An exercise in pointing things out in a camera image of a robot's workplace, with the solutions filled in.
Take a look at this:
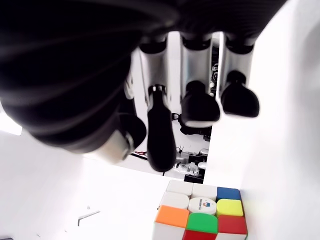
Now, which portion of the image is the multicoloured Rubik's cube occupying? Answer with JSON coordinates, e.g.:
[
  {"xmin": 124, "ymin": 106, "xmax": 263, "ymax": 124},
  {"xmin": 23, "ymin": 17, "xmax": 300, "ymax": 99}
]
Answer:
[{"xmin": 152, "ymin": 179, "xmax": 249, "ymax": 240}]

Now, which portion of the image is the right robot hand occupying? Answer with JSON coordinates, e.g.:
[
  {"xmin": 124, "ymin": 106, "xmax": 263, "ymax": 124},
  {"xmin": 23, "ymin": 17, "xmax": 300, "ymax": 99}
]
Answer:
[{"xmin": 0, "ymin": 0, "xmax": 288, "ymax": 173}]

